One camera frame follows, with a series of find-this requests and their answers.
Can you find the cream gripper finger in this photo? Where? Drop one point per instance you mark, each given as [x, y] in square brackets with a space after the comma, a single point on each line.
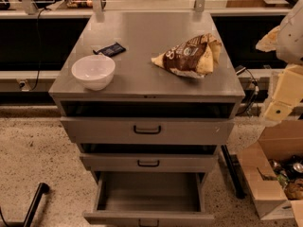
[268, 42]

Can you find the grey bottom drawer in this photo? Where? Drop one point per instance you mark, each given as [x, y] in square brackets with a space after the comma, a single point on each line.
[149, 199]

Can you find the grey drawer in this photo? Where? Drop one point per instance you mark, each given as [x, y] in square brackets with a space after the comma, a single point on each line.
[147, 131]
[123, 162]
[149, 199]

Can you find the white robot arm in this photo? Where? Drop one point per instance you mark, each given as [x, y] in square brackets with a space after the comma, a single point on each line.
[287, 41]

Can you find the grey metal drawer cabinet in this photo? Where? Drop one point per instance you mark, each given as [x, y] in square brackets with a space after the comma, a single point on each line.
[140, 89]

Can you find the grey middle drawer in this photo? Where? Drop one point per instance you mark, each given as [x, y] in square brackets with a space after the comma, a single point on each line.
[123, 162]

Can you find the grey top drawer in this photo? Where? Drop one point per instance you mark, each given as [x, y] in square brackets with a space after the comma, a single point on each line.
[147, 131]

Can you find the brown yellow chip bag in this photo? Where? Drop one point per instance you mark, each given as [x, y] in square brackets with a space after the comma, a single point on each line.
[195, 58]

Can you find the open cardboard box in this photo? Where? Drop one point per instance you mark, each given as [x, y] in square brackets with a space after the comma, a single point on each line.
[280, 142]

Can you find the cans in box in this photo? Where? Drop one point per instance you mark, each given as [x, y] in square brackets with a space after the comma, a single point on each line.
[289, 173]

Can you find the black metal leg right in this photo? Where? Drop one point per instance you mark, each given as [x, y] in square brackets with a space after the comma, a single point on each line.
[233, 173]

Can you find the black metal leg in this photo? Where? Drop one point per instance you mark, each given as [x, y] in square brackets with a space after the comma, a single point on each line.
[233, 173]
[42, 189]

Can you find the dark blue snack packet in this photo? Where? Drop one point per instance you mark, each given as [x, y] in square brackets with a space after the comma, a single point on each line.
[110, 50]

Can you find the white bowl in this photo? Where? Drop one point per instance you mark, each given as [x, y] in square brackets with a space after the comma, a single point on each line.
[94, 72]

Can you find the black metal leg left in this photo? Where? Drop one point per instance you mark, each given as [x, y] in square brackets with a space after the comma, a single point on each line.
[42, 189]

